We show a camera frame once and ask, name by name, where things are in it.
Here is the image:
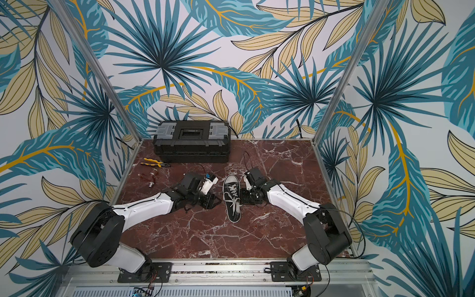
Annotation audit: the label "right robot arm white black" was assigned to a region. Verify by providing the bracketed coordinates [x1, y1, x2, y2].
[244, 168, 353, 271]

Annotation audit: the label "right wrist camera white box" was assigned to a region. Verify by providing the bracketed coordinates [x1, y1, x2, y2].
[243, 174, 252, 191]

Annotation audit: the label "black grey plastic toolbox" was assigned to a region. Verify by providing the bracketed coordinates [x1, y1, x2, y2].
[153, 121, 231, 163]

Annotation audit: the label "aluminium rail frame front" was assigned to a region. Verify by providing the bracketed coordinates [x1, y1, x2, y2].
[56, 259, 382, 297]

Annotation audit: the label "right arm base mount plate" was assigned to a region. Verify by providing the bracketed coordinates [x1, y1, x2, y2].
[264, 261, 322, 283]

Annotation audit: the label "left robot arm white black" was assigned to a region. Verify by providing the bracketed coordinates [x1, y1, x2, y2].
[70, 173, 220, 277]

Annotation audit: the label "black white canvas sneaker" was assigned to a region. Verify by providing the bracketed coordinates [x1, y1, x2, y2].
[223, 175, 242, 223]

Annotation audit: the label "red handled tool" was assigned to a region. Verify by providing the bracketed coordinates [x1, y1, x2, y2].
[138, 169, 158, 188]

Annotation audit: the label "yellow handled pliers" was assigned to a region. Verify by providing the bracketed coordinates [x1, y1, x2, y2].
[140, 158, 171, 168]

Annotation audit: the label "white shoelace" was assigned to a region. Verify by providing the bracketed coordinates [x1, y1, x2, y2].
[223, 182, 241, 220]

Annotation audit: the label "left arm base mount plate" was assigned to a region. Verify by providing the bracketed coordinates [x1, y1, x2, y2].
[118, 262, 173, 283]

